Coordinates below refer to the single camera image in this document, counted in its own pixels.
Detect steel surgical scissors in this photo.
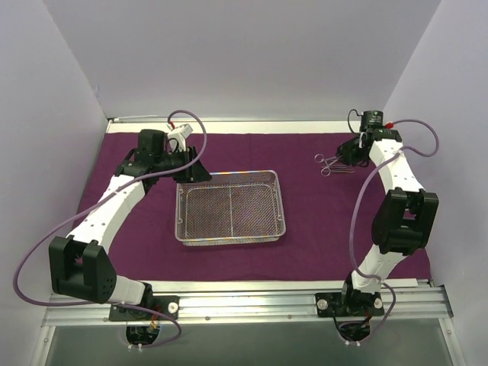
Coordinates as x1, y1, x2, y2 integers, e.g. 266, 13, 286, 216
314, 153, 343, 177

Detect wire mesh instrument tray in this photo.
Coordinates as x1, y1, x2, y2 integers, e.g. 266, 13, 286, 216
175, 170, 286, 247

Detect steel surgical forceps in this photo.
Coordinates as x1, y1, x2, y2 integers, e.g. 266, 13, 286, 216
330, 165, 352, 171

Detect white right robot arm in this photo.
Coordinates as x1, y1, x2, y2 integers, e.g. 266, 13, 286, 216
337, 111, 439, 315

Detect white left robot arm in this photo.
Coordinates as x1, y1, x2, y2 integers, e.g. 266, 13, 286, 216
49, 124, 212, 319

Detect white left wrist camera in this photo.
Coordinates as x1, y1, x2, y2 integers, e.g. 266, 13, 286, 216
168, 124, 193, 153

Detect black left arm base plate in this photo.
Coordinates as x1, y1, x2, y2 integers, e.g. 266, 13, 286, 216
108, 295, 180, 322

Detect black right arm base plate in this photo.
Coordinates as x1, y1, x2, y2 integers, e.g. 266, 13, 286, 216
314, 292, 385, 318

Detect aluminium front frame rail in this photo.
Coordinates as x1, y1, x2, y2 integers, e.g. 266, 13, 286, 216
43, 288, 453, 326

